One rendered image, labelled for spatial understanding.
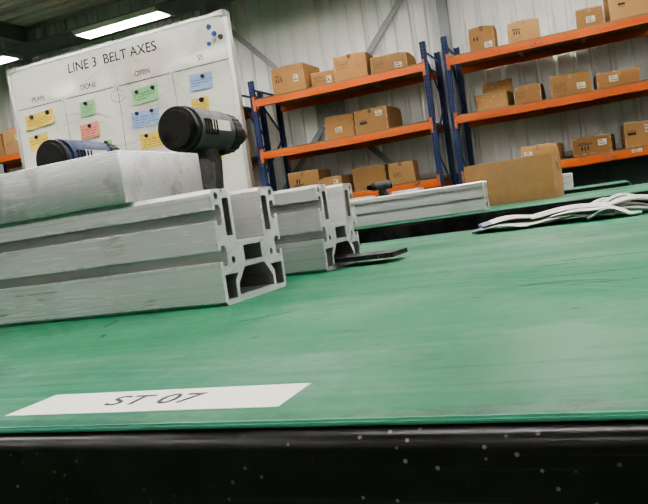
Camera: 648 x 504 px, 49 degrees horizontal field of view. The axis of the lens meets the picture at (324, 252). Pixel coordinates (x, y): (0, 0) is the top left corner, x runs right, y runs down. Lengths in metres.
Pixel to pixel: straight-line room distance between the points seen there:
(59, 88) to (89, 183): 3.89
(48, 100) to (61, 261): 3.92
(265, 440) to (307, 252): 0.50
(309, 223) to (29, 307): 0.26
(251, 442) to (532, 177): 2.35
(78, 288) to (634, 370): 0.46
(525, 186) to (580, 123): 8.51
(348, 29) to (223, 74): 8.13
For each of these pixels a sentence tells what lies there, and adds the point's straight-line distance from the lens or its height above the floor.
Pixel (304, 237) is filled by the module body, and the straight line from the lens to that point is 0.70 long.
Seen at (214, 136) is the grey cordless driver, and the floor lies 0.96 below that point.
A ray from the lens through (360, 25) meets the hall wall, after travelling 11.80.
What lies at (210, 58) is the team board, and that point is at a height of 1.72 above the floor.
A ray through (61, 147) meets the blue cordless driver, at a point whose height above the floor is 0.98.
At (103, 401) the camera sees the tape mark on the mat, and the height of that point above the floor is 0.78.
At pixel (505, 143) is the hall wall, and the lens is 11.06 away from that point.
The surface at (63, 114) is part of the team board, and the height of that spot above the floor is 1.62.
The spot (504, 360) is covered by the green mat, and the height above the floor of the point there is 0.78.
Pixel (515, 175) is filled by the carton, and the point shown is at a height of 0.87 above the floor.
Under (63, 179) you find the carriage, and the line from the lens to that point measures 0.59.
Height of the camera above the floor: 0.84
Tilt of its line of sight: 3 degrees down
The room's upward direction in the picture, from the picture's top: 8 degrees counter-clockwise
